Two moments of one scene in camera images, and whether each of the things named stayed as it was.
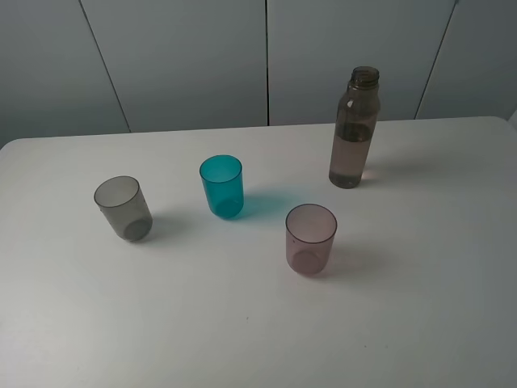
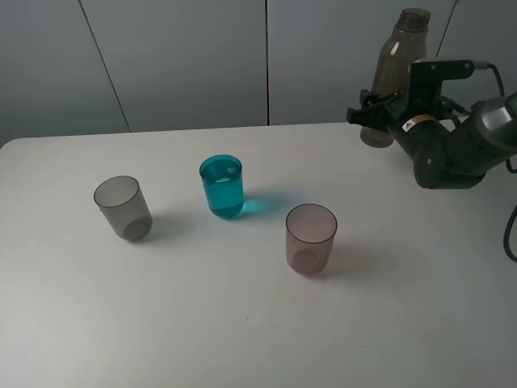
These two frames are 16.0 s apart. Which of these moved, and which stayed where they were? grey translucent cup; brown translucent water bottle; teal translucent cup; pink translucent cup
Moved: brown translucent water bottle
Stayed: pink translucent cup; grey translucent cup; teal translucent cup
